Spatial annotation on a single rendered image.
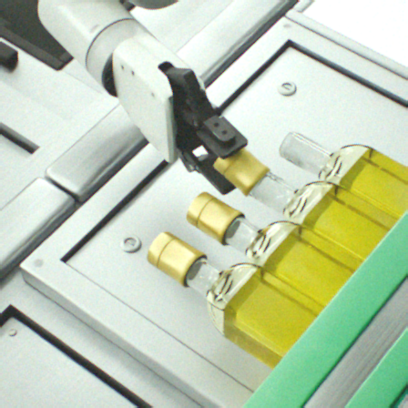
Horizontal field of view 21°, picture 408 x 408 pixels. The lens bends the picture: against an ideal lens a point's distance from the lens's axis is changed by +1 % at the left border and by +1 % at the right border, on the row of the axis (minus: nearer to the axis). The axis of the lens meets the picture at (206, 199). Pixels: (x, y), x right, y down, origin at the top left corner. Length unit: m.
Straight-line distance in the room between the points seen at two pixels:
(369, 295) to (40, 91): 0.66
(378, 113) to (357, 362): 0.54
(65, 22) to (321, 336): 0.50
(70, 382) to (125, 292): 0.10
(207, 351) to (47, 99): 0.42
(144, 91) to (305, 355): 0.38
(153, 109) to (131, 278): 0.18
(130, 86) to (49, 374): 0.30
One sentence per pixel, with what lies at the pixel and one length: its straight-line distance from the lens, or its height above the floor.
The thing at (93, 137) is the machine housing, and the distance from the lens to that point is 1.26.
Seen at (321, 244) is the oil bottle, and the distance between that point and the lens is 0.97.
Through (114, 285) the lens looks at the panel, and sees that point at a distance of 1.13.
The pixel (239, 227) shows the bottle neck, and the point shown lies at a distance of 1.00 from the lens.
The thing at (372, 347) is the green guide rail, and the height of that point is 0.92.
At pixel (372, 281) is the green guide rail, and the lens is 0.82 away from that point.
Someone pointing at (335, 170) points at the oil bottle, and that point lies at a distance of 1.03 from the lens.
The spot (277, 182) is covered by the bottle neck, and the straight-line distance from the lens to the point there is 1.03.
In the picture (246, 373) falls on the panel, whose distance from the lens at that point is 1.08.
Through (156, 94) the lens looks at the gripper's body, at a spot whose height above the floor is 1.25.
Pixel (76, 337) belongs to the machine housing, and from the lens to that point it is 1.13.
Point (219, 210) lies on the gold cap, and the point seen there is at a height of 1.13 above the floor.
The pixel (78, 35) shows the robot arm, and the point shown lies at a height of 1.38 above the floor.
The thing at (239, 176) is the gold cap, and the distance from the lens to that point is 1.03.
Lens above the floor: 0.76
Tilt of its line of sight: 22 degrees up
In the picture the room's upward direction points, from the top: 58 degrees counter-clockwise
